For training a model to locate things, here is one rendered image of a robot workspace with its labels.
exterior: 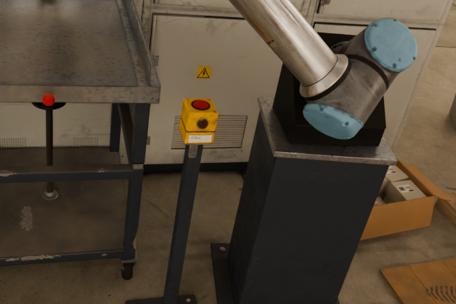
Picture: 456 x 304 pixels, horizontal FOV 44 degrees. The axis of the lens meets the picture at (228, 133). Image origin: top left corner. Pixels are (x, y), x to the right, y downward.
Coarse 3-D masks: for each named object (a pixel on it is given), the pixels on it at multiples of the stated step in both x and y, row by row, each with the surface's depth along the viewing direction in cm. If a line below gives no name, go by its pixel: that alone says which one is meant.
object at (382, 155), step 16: (272, 112) 180; (272, 128) 172; (272, 144) 165; (288, 144) 166; (304, 144) 167; (384, 144) 175; (336, 160) 166; (352, 160) 166; (368, 160) 167; (384, 160) 167
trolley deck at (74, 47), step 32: (0, 0) 196; (32, 0) 200; (64, 0) 205; (96, 0) 210; (0, 32) 175; (32, 32) 179; (64, 32) 183; (96, 32) 186; (0, 64) 158; (32, 64) 161; (64, 64) 164; (96, 64) 167; (128, 64) 171; (0, 96) 152; (32, 96) 154; (64, 96) 156; (96, 96) 159; (128, 96) 162
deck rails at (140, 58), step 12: (120, 0) 213; (120, 12) 203; (132, 12) 192; (132, 24) 193; (132, 36) 187; (132, 48) 180; (144, 48) 169; (132, 60) 173; (144, 60) 169; (144, 72) 167; (144, 84) 161
